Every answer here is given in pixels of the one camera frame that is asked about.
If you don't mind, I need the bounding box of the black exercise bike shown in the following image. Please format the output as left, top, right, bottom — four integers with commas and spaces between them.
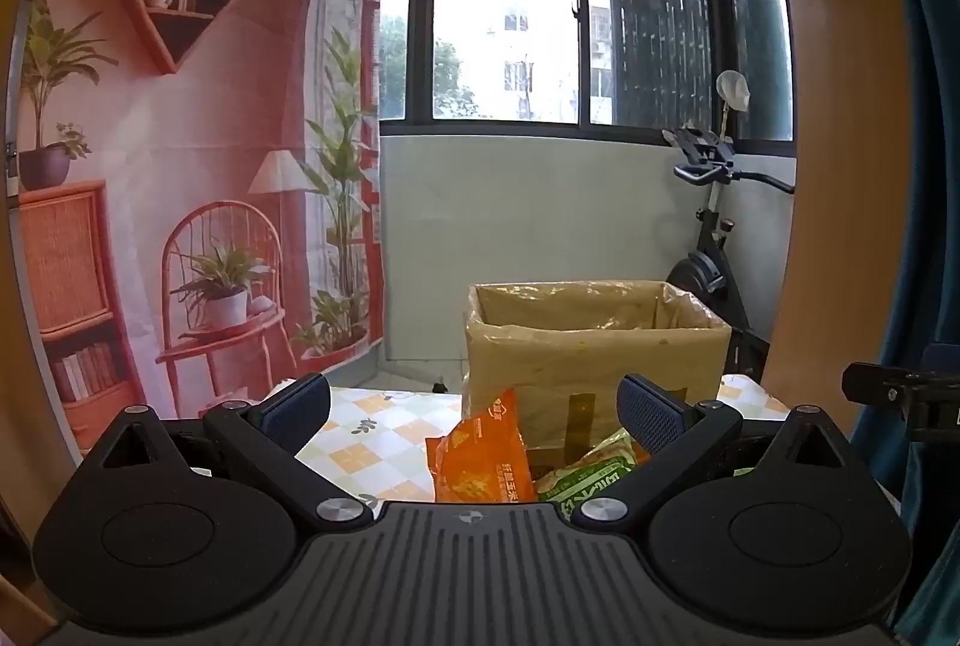
664, 124, 796, 386

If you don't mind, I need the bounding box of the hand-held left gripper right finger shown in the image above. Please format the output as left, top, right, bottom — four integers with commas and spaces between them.
574, 374, 852, 531

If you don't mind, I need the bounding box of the checkered flower tablecloth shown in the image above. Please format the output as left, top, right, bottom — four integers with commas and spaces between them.
274, 376, 901, 521

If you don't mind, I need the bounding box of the green snack bag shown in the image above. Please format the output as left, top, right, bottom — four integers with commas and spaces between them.
535, 428, 650, 506

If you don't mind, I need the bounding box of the cardboard box with plastic liner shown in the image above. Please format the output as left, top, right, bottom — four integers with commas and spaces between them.
463, 278, 732, 459

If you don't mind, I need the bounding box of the orange snack bag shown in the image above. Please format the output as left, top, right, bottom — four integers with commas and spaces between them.
426, 388, 538, 504

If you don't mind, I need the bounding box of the black framed window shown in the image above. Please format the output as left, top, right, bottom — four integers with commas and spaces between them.
266, 0, 796, 159

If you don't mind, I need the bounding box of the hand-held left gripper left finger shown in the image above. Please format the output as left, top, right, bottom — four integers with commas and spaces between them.
79, 374, 376, 531

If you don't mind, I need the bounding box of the blue curtain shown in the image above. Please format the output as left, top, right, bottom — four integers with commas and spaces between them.
862, 0, 960, 646

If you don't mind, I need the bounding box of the printed wall cloth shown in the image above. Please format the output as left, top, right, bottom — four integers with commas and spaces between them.
15, 0, 386, 459

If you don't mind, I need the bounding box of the wooden panel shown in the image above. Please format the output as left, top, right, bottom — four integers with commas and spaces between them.
0, 0, 85, 617
761, 0, 912, 438

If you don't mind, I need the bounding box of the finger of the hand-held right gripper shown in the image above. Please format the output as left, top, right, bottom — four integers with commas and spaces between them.
841, 361, 912, 403

